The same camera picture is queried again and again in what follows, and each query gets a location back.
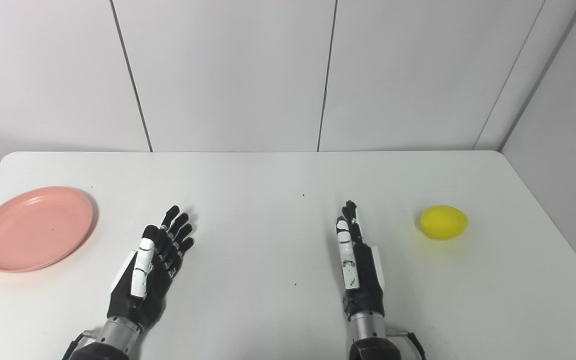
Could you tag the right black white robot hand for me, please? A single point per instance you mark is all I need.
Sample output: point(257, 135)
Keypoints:
point(365, 280)

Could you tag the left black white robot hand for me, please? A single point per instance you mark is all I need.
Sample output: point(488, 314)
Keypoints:
point(155, 280)

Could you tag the yellow lemon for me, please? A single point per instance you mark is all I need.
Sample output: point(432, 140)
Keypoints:
point(443, 222)

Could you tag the pink plastic plate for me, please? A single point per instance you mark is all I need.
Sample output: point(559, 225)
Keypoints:
point(33, 230)

